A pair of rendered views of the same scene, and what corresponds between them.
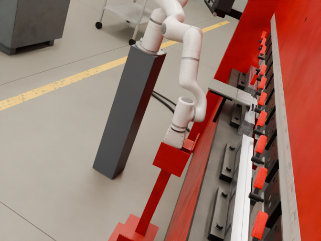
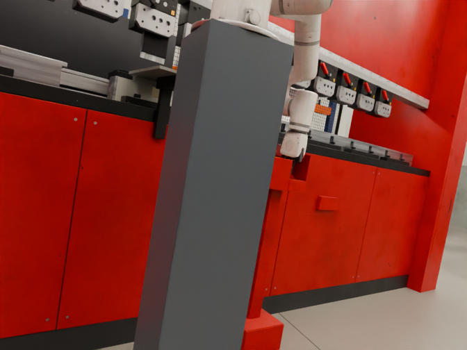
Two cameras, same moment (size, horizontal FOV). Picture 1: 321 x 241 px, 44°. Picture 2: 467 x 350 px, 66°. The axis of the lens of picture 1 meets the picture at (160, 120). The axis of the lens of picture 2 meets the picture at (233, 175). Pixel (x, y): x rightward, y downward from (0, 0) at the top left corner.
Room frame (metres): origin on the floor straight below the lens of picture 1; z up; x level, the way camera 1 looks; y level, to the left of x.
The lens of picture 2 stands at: (2.89, 0.83, 0.78)
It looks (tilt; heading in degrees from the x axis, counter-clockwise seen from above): 4 degrees down; 228
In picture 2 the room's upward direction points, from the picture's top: 10 degrees clockwise
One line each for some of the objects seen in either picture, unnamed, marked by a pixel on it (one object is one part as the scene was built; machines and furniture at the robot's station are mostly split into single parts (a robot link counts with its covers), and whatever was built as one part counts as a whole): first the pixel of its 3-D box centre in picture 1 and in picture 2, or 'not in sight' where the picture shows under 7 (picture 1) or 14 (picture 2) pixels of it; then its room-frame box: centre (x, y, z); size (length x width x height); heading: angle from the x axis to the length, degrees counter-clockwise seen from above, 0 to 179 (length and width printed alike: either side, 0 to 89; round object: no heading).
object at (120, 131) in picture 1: (127, 114); (196, 273); (2.41, 0.23, 0.50); 0.18 x 0.18 x 1.00; 74
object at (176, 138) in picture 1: (175, 135); (295, 143); (1.75, -0.10, 0.85); 0.10 x 0.07 x 0.11; 84
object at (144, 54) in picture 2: not in sight; (153, 48); (2.23, -0.47, 1.11); 0.10 x 0.02 x 0.10; 176
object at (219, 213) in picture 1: (219, 213); (320, 144); (1.23, -0.35, 0.89); 0.30 x 0.05 x 0.03; 176
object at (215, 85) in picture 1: (230, 91); (166, 76); (2.24, -0.33, 1.00); 0.26 x 0.18 x 0.01; 86
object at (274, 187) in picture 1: (278, 213); (362, 96); (0.86, -0.38, 1.24); 0.15 x 0.09 x 0.17; 176
